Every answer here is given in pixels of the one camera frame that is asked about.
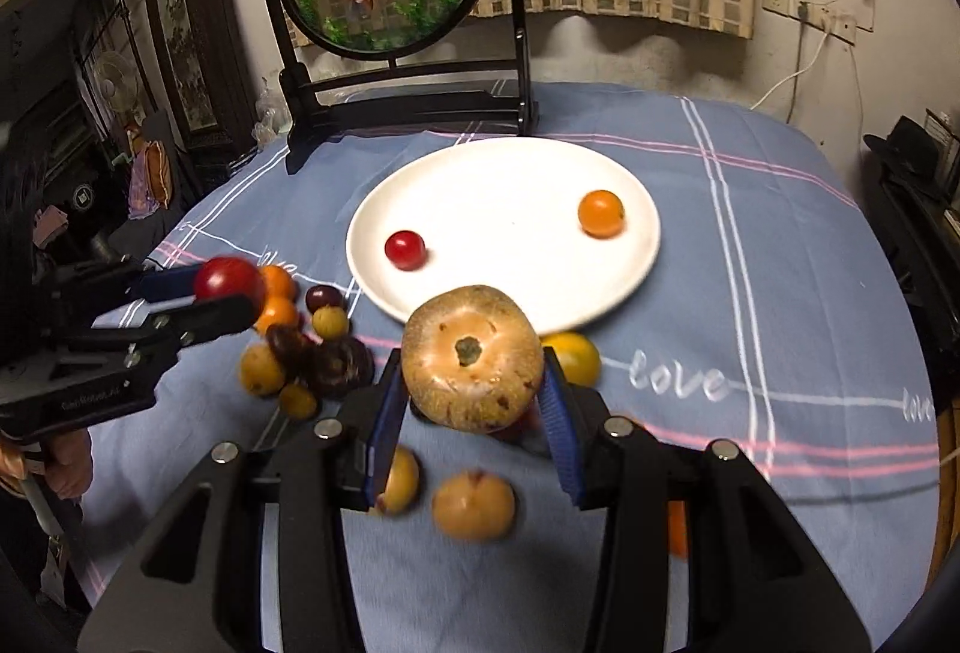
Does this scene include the white power cable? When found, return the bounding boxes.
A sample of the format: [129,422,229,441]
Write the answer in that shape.
[748,17,835,113]

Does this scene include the round goldfish screen stand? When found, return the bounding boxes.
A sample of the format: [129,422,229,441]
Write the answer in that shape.
[244,0,542,177]

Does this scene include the tan round fruit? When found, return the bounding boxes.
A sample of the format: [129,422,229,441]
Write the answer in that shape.
[431,469,516,543]
[373,445,420,516]

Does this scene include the small yellow-green longan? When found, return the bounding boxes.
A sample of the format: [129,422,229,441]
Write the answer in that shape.
[277,383,317,422]

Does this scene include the white oval plate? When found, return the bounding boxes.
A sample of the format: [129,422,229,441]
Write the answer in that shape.
[345,137,662,334]

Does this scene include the person left hand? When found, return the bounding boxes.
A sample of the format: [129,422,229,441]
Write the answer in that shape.
[0,429,93,499]

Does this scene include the red cherry tomato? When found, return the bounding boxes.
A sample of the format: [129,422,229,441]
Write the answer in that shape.
[384,230,428,271]

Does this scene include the big red plum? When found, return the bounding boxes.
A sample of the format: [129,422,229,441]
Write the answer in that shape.
[194,256,267,315]

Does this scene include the small orange mandarin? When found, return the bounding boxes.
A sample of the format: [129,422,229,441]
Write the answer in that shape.
[254,295,301,336]

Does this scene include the wall power strip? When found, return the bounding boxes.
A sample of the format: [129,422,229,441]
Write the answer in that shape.
[760,0,857,45]

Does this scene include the black hat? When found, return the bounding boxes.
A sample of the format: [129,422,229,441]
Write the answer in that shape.
[862,115,942,183]

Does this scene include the framed painting dark wood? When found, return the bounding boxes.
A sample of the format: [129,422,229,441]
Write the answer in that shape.
[145,0,256,159]

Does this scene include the small yellow fruit back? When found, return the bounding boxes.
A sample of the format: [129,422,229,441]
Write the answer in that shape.
[311,305,350,341]

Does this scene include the small dark plum back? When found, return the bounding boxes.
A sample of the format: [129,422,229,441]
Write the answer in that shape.
[304,284,345,313]

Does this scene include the large dark mangosteen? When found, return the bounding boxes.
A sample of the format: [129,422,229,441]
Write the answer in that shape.
[302,336,374,401]

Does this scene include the electric fan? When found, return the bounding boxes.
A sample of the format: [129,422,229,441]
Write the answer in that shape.
[94,52,142,115]

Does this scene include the pale yellow round fruit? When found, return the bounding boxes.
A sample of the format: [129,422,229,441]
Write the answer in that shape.
[238,344,286,398]

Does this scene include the orange kumquat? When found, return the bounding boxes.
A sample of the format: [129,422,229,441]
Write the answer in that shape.
[578,190,626,238]

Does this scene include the large orange mandarin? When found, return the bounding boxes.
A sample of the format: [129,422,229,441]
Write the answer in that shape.
[259,265,298,302]

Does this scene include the blue striped tablecloth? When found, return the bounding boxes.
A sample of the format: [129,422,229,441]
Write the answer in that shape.
[78,79,943,653]

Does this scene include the yellow-green orange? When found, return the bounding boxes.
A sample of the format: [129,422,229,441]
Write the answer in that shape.
[542,331,602,388]

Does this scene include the large tan passion fruit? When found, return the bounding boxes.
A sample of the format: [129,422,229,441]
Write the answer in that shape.
[400,286,544,433]

